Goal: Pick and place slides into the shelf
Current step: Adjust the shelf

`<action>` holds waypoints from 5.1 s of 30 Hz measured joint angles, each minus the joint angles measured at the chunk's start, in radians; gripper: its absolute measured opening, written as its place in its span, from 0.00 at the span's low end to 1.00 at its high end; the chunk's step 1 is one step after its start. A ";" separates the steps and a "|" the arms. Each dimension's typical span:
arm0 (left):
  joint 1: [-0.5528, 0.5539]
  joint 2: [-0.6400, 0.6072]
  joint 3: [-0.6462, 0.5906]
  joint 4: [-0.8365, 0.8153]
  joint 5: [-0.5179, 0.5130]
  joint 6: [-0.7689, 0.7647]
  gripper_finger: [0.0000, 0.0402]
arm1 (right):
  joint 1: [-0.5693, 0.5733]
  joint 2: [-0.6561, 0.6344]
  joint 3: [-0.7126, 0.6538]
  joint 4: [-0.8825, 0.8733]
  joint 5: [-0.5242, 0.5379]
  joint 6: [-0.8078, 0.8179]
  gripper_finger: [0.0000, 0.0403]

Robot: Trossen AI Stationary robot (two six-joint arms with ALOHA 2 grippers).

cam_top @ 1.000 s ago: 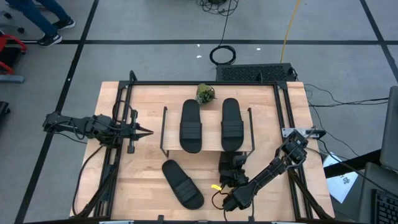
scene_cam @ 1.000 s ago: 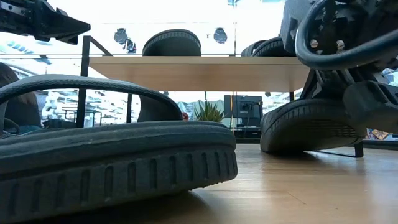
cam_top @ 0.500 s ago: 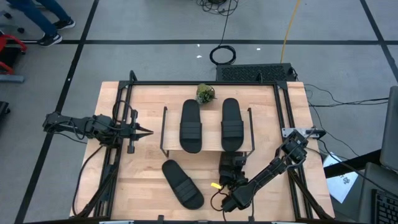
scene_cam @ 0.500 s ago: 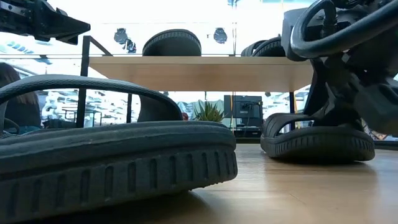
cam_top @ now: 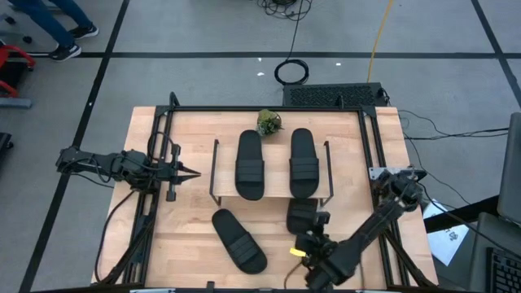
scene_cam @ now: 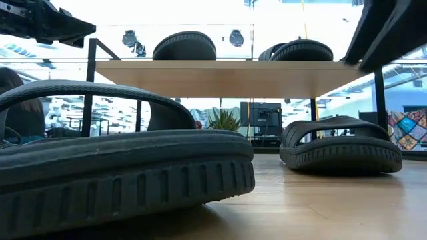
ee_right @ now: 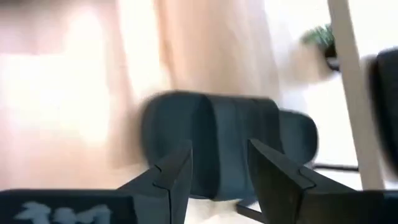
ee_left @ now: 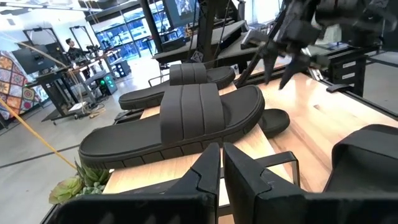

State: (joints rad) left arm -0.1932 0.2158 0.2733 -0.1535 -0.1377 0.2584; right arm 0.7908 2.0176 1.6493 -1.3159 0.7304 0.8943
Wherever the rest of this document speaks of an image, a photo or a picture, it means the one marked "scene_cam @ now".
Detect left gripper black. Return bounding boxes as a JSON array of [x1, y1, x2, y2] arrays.
[[0, 0, 97, 48]]

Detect black rubber slide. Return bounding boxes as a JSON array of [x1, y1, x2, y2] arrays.
[[152, 31, 217, 61], [0, 79, 256, 240], [258, 38, 334, 62], [279, 115, 404, 175]]

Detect wooden shelf black metal legs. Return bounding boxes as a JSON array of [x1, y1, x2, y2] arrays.
[[81, 37, 390, 141]]

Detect black round hanging fixture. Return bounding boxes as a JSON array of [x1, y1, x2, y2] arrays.
[[228, 29, 245, 48], [121, 29, 138, 48]]

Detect small dark hanging device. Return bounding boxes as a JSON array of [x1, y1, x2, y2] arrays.
[[134, 41, 147, 58]]

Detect white robot figure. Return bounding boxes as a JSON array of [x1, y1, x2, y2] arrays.
[[45, 98, 69, 131]]

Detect person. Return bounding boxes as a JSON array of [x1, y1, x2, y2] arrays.
[[0, 66, 47, 145]]

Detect colourful patchwork cloth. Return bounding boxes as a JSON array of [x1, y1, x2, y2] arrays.
[[386, 108, 427, 153]]

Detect black computer case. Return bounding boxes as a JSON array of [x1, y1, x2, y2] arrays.
[[240, 101, 283, 149]]

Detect small green potted plant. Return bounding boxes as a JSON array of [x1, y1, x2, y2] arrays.
[[207, 108, 243, 133]]

